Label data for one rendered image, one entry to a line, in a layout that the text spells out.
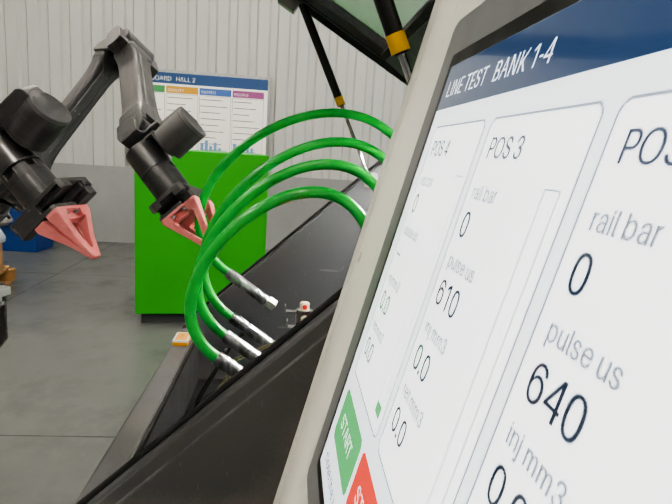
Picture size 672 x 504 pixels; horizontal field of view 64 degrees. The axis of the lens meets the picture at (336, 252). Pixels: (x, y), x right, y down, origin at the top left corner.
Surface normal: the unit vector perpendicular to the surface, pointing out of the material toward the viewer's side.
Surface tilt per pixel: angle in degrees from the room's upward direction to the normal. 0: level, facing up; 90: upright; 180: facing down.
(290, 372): 90
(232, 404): 90
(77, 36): 90
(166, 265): 90
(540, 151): 76
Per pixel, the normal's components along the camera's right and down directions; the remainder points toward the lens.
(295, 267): 0.08, 0.18
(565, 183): -0.95, -0.28
